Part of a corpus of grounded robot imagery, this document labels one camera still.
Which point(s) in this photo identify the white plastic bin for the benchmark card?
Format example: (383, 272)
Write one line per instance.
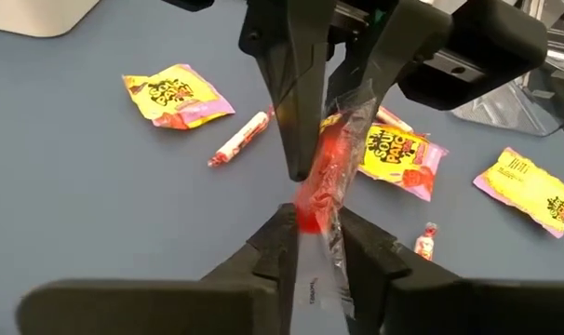
(30, 16)

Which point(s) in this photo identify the red gummy candy bag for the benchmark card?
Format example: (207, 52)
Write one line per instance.
(326, 186)

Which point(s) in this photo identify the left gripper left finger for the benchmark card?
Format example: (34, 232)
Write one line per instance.
(147, 309)

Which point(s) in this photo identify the yellow Sour Patch candy packet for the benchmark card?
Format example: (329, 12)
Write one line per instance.
(398, 156)
(528, 188)
(177, 95)

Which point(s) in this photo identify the clear plastic bin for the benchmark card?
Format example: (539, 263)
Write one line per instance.
(505, 109)

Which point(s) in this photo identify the red white Smarties candy roll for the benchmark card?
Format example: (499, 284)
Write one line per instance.
(240, 138)
(425, 244)
(393, 119)

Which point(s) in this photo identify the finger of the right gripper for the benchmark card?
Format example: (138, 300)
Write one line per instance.
(487, 42)
(291, 70)

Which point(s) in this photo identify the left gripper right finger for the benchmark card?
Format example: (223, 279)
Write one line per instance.
(473, 309)

